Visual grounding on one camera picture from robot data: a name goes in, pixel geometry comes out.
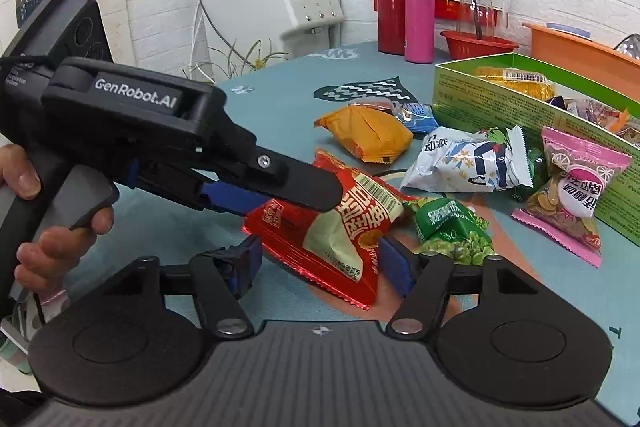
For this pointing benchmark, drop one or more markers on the green spider plant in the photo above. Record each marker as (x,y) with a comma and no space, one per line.
(245,57)

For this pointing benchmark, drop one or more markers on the red plastic basin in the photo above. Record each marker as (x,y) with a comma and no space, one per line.
(475,47)

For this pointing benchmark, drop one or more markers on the white machine with screen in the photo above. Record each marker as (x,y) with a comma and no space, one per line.
(255,2)

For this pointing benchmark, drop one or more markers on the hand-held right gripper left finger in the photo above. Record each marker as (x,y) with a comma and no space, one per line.
(247,259)

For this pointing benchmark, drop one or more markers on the green pea snack packet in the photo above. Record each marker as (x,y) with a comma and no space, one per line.
(445,227)

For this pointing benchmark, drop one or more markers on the dark green snack packet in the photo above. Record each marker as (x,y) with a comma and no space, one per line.
(532,167)

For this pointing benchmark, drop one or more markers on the red paper strip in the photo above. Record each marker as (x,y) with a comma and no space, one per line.
(447,9)

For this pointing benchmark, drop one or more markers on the clear glass jar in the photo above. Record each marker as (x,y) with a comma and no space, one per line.
(482,7)

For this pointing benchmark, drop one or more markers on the clear orange-edged snack packet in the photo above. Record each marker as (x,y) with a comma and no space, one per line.
(610,119)

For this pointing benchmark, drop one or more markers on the large red snack packet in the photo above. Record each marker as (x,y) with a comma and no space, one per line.
(320,252)

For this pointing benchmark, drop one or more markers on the orange snack packet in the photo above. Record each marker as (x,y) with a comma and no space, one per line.
(365,132)

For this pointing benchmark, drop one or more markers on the pink snack packet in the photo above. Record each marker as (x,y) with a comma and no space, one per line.
(580,192)

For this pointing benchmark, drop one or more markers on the person's left hand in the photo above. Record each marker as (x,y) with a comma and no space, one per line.
(45,257)

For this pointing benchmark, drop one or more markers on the metal bowl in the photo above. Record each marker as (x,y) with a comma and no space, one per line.
(630,47)

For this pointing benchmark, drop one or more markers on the small blue snack packet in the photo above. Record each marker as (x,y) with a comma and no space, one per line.
(417,117)

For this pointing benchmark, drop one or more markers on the purple snack packet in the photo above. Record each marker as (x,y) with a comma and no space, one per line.
(565,103)

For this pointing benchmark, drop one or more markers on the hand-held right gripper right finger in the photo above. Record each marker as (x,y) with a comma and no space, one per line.
(395,262)

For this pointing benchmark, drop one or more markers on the yellow ridged noodle packet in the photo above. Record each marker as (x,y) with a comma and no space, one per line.
(515,79)

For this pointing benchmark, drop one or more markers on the pink bottle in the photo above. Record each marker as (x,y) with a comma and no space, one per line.
(419,22)

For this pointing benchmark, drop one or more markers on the teal printed tablecloth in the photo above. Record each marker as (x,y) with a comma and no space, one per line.
(280,107)

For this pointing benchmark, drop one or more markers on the green cardboard box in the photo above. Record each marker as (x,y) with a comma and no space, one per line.
(500,107)

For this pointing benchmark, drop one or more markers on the orange plastic basin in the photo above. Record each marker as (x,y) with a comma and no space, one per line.
(575,49)

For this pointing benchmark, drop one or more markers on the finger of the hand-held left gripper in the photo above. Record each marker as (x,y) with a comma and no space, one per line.
(230,199)
(290,179)

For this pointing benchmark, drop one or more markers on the white blue-printed snack packet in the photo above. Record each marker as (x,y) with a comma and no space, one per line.
(465,157)

